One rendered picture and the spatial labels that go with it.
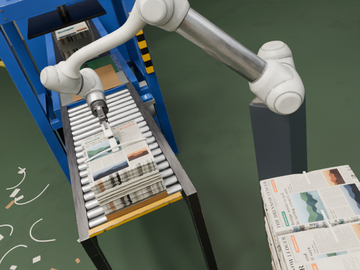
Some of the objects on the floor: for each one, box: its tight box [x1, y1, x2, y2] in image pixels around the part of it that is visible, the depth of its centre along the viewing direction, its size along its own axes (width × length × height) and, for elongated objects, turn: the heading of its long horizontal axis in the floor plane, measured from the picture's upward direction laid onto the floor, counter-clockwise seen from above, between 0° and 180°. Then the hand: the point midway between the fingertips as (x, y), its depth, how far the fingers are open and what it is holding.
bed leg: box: [189, 207, 218, 270], centre depth 191 cm, size 6×6×68 cm
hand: (112, 142), depth 156 cm, fingers open, 13 cm apart
